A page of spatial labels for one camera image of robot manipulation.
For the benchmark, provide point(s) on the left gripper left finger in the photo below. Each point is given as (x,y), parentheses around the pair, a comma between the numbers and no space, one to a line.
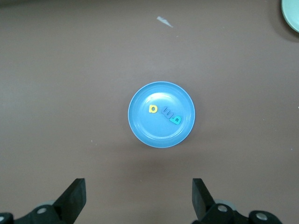
(74,198)

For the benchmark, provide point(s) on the blue foam letter m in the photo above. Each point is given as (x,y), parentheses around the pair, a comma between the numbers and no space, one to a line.
(166,114)

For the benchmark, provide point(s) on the teal foam letter b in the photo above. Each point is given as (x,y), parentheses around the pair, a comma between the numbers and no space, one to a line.
(171,121)

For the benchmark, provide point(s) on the blue round plate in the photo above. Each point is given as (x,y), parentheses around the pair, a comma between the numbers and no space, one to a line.
(151,130)

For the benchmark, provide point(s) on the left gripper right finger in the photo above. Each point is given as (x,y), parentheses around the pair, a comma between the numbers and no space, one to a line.
(201,200)

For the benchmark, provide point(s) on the yellow foam letter a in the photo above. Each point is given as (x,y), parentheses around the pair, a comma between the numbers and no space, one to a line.
(149,109)

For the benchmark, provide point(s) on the pale green round plate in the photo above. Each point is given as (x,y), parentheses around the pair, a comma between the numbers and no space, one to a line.
(292,14)

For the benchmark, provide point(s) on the brown table cover sheet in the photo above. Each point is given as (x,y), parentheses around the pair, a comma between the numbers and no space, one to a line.
(70,70)

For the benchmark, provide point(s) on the small white tape scrap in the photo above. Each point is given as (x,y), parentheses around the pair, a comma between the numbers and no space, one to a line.
(163,21)

